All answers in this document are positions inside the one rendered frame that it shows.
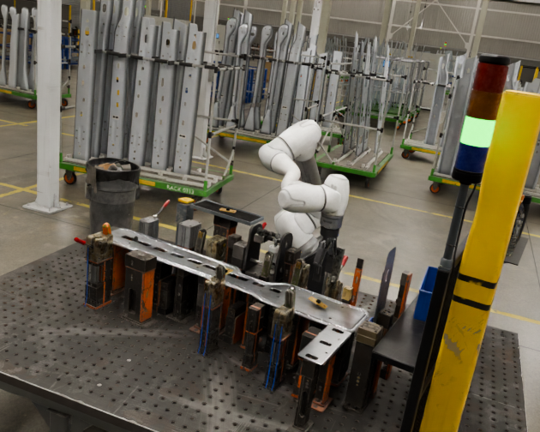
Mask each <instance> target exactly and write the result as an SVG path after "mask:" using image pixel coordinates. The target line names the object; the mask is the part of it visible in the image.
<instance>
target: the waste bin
mask: <svg viewBox="0 0 540 432"><path fill-rule="evenodd" d="M85 170H86V171H87V178H86V188H85V198H86V199H89V200H90V203H89V208H90V235H92V234H94V233H98V232H101V231H103V230H102V225H103V224H105V223H109V224H110V226H111V227H112V226H116V227H120V228H127V229H130V230H132V225H133V217H134V208H135V200H138V199H140V184H139V177H140V173H141V168H140V166H138V165H137V164H135V163H133V162H130V161H128V160H124V159H117V158H96V159H90V160H88V161H87V162H86V169H85Z"/></svg>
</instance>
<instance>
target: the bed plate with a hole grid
mask: <svg viewBox="0 0 540 432"><path fill-rule="evenodd" d="M86 247H87V246H86V244H85V245H82V244H80V243H73V244H71V245H70V246H67V247H65V248H63V249H60V250H58V251H56V252H54V253H51V254H49V255H46V256H44V257H42V258H40V259H38V260H36V261H33V262H30V263H28V264H26V265H25V266H22V267H19V268H16V269H15V270H13V271H11V272H8V273H6V274H4V275H1V276H0V381H2V382H5V383H8V384H10V385H12V386H14V387H18V388H20V389H23V390H25V391H28V392H30V393H33V394H36V395H38V396H40V397H43V398H45V399H48V400H51V401H54V402H56V403H58V404H60V405H65V406H67V407H69V408H71V409H74V410H76V411H80V412H82V413H85V414H87V415H89V416H91V417H96V418H98V419H100V420H102V421H105V422H107V423H111V424H113V425H116V426H118V427H120V428H123V429H126V430H128V431H131V432H286V430H287V429H288V428H289V427H290V426H291V424H292V423H293V422H294V419H295V414H296V408H297V400H296V399H295V398H294V397H292V396H291V393H292V392H293V388H294V383H295V378H296V373H297V371H298V365H299V364H298V365H297V366H296V367H295V368H294V369H290V368H288V367H285V380H287V381H286V382H287V384H285V385H284V386H282V387H279V389H277V390H276V391H273V392H272V391H271V390H268V389H265V388H261V387H258V385H259V383H263V382H264V379H265V374H266V369H267V365H268V361H269V360H270V354H271V353H267V352H264V347H265V344H266V338H267V332H265V331H262V336H260V338H262V342H260V343H259V344H258V352H259V353H258V359H257V362H258V364H259V365H258V366H257V367H256V368H255V369H253V370H252V371H251V372H252V373H253V375H247V374H248V372H247V371H243V370H242V369H240V366H241V365H242V362H243V354H244V352H245V349H243V348H241V347H240V345H241V344H242V339H243V338H241V339H240V340H238V342H236V343H235V344H234V345H230V344H228V343H226V342H224V341H223V338H224V334H225V332H223V333H222V334H220V336H219V337H217V338H219V342H218V345H219V349H218V350H217V351H216V352H215V355H213V357H210V358H207V357H206V358H204V357H203V356H201V355H200V354H198V352H197V349H198V346H199V338H200V334H198V333H194V332H192V331H190V330H189V328H190V327H192V326H194V325H195V324H196V323H195V318H194V319H193V320H191V321H189V322H187V323H186V324H181V323H178V322H176V321H173V320H171V319H169V318H166V315H162V314H160V313H157V312H156V311H155V310H153V309H152V318H153V319H155V320H157V321H158V322H157V323H155V324H154V325H152V326H150V327H149V328H142V327H138V326H136V325H135V324H132V323H130V322H128V321H125V320H123V319H121V318H118V317H117V315H118V314H120V313H122V312H123V311H124V309H123V305H124V298H122V297H121V296H122V295H124V291H121V292H119V293H118V294H116V295H114V296H112V297H111V302H112V304H111V305H110V306H108V307H104V308H103V307H101V308H99V309H96V311H93V309H90V308H88V307H84V305H83V306H80V305H82V304H83V303H84V302H85V284H86V283H87V260H85V258H86V251H87V250H86ZM356 336H357V330H356V332H355V335H354V340H353V345H352V348H351V357H350V362H349V366H348V370H347V371H346V372H347V373H348V376H346V378H345V379H344V380H343V381H342V383H341V384H340V385H339V386H338V387H334V386H331V385H330V390H329V394H328V397H330V398H333V401H332V402H331V403H330V404H329V406H328V407H327V408H326V410H324V412H322V413H320V412H318V411H315V410H313V409H311V410H310V415H309V420H312V421H313V422H314V424H313V425H312V427H311V428H310V429H309V430H308V432H399V431H400V427H401V424H402V419H403V416H404V412H405V405H406V401H407V398H408V394H409V390H410V386H411V379H412V376H413V374H412V373H410V372H408V371H405V370H402V369H399V368H397V367H394V366H392V369H391V374H390V376H389V378H388V379H387V380H384V379H382V378H380V377H379V380H378V384H377V388H376V391H377V394H376V396H375V397H374V398H373V399H371V398H368V401H367V403H368V406H367V407H366V409H365V410H364V412H363V413H362V415H358V414H356V413H355V412H352V411H349V410H346V409H345V408H343V407H342V406H343V404H344V402H345V395H346V390H347V386H348V381H349V377H350V372H351V364H352V359H353V355H354V350H355V346H356V342H357V341H356ZM458 432H528V428H527V419H526V410H525V394H524V384H523V378H522V367H521V360H520V349H519V334H518V333H513V332H510V331H507V330H503V329H500V328H497V327H491V326H488V325H487V326H486V329H485V333H484V336H483V342H482V344H481V348H480V352H479V354H478V358H477V363H476V367H475V370H474V373H473V376H472V380H471V385H470V389H469V392H468V395H467V399H466V402H465V408H464V410H463V414H462V418H461V420H460V424H459V429H458Z"/></svg>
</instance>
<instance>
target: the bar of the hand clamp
mask: <svg viewBox="0 0 540 432"><path fill-rule="evenodd" d="M344 252H345V249H343V248H340V247H337V254H336V258H334V260H333V270H332V273H330V275H329V280H328V283H327V284H328V285H330V284H331V282H330V281H331V280H332V277H333V276H334V277H335V280H334V285H333V287H335V284H336V281H337V280H338V279H339V272H340V268H341V264H342V260H343V257H344Z"/></svg>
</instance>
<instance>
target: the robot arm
mask: <svg viewBox="0 0 540 432"><path fill-rule="evenodd" d="M320 138H321V128H320V127H319V125H318V124H317V123H316V122H315V121H314V120H309V119H307V120H302V121H300V122H298V123H295V124H293V125H292V126H290V128H288V129H287V130H285V131H284V132H283V133H282V134H281V135H279V136H278V137H277V138H275V139H274V140H272V141H271V142H269V143H267V144H265V145H263V146H262V147H261V148H260V150H259V158H260V160H261V162H262V164H263V165H264V166H265V167H266V168H268V170H270V171H273V172H275V173H278V174H281V175H284V176H285V177H284V179H283V181H282V183H281V188H282V190H280V192H279V196H278V202H279V205H280V206H281V207H282V208H283V209H282V210H281V211H280V212H279V213H278V214H277V215H276V216H275V217H274V224H275V227H276V230H277V232H278V234H280V237H282V236H283V235H284V234H286V233H287V232H290V233H291V234H292V236H293V241H292V247H295V248H298V249H301V250H302V253H301V256H300V259H302V258H304V257H305V256H306V255H309V254H311V253H312V252H313V251H315V249H316V248H317V247H318V249H317V251H316V255H315V260H314V263H313V265H315V270H314V275H313V280H314V281H317V282H320V280H321V270H322V265H321V264H322V262H323V260H324V257H325V254H326V252H328V256H327V261H326V266H325V272H327V273H332V270H333V260H334V258H336V254H337V237H338V236H339V228H341V226H342V223H343V218H344V213H345V210H346V207H347V204H348V199H349V180H348V179H347V178H346V177H344V176H342V175H339V174H330V175H329V176H328V177H327V179H326V180H325V182H324V184H322V183H321V178H320V174H319V171H318V167H317V164H316V160H315V149H316V146H317V142H318V141H319V140H320ZM292 160H295V162H296V164H295V163H294V162H293V161H292ZM299 178H301V181H302V182H301V181H298V179H299ZM319 226H321V231H320V234H321V235H322V237H321V238H319V239H316V238H315V237H314V236H313V234H312V232H313V231H314V230H315V229H316V228H318V227H319Z"/></svg>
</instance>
